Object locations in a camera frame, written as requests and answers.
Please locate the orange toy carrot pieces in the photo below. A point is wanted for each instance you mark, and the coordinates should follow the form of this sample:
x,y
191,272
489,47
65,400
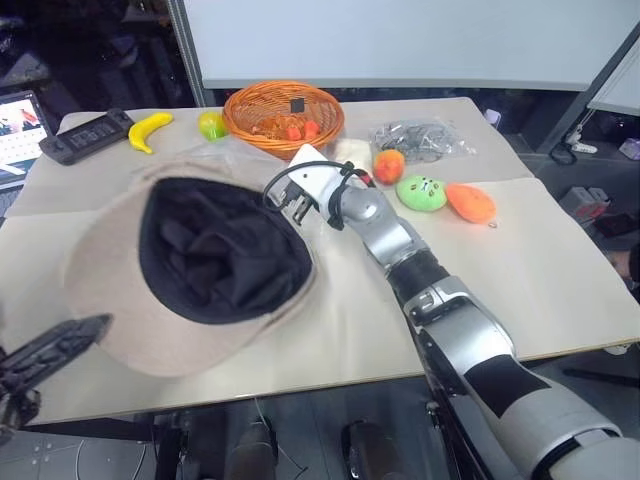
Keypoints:
x,y
302,131

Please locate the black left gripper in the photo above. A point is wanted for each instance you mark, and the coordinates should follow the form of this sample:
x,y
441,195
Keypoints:
x,y
17,395

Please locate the small black square tag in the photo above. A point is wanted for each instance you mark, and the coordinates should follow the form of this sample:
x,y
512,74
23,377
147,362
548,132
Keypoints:
x,y
298,105

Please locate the green plush toy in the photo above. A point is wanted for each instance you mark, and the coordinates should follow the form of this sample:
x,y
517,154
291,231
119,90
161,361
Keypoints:
x,y
421,194

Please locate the black diagonal stand bar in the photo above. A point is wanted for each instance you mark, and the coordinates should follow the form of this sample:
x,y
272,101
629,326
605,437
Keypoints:
x,y
590,90

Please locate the open laptop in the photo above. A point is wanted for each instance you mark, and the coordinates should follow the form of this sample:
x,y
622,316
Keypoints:
x,y
20,135

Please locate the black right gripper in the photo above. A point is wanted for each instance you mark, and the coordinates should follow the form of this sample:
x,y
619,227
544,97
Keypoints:
x,y
300,210

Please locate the beige cap with black lining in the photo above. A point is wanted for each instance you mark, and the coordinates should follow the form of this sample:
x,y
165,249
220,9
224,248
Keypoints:
x,y
200,280

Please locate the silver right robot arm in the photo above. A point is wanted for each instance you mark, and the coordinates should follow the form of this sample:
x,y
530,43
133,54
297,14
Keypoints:
x,y
450,320

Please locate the grey red box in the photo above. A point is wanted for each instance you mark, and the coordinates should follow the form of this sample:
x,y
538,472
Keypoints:
x,y
585,202

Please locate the orange woven basket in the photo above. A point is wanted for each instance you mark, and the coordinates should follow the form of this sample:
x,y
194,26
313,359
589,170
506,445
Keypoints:
x,y
280,145

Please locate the orange plush toy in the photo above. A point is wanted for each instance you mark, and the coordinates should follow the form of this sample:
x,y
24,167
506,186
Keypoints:
x,y
470,202

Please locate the dark rounded shape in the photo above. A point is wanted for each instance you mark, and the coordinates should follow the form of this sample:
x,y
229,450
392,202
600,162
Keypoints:
x,y
367,450
255,450

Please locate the grey vertical post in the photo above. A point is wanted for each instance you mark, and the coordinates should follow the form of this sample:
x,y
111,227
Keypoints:
x,y
187,50

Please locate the yellow green toy fruit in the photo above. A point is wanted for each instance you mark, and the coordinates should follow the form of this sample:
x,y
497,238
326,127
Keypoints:
x,y
212,126

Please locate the red yellow toy peach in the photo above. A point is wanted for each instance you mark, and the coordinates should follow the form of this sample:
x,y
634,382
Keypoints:
x,y
389,167

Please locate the large white board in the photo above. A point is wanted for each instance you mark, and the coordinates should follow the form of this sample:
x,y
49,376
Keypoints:
x,y
400,40

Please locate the clear plastic bag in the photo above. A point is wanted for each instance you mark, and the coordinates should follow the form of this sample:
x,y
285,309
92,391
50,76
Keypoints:
x,y
225,152

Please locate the black handheld game console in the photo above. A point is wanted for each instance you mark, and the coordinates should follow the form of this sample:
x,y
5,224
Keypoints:
x,y
85,135

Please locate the small white purple object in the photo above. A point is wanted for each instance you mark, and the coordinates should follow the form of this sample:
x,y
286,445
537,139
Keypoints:
x,y
492,116

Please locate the white power strip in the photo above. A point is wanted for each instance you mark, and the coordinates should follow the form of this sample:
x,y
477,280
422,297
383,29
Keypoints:
x,y
584,146

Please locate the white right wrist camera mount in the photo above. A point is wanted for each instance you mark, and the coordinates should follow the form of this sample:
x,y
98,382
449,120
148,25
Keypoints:
x,y
315,170

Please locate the yellow toy banana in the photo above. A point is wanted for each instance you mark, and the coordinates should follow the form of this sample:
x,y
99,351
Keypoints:
x,y
142,131

